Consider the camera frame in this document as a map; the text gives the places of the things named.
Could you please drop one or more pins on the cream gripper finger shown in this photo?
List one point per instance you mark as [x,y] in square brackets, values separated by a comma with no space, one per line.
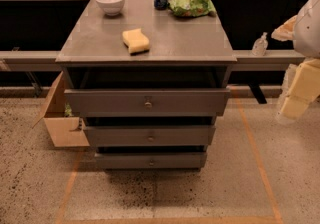
[300,88]
[285,31]

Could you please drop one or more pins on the green rice chip bag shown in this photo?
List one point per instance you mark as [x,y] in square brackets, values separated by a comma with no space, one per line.
[191,8]

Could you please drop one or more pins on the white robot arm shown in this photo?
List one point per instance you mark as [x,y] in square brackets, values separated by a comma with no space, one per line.
[306,34]

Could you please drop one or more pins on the yellow sponge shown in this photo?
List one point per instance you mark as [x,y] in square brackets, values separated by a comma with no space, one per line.
[136,41]

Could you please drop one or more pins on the clear sanitizer bottle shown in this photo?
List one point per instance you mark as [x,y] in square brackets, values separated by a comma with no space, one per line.
[260,45]

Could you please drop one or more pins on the grey drawer cabinet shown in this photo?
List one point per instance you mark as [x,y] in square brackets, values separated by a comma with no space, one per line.
[184,54]

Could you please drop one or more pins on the white ceramic bowl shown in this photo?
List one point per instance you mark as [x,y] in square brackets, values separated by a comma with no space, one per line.
[111,7]

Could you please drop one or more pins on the grey bottom drawer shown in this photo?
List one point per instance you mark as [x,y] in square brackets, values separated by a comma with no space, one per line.
[189,160]

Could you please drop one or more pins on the grey drawer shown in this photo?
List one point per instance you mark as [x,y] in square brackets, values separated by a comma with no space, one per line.
[104,136]
[189,160]
[147,103]

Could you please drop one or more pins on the grey middle drawer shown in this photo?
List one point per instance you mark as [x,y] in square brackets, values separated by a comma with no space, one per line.
[104,136]

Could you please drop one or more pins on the grey top drawer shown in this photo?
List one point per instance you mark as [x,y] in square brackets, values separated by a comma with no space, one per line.
[147,103]

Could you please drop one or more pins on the cardboard box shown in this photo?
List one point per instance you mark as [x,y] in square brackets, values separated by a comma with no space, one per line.
[63,131]

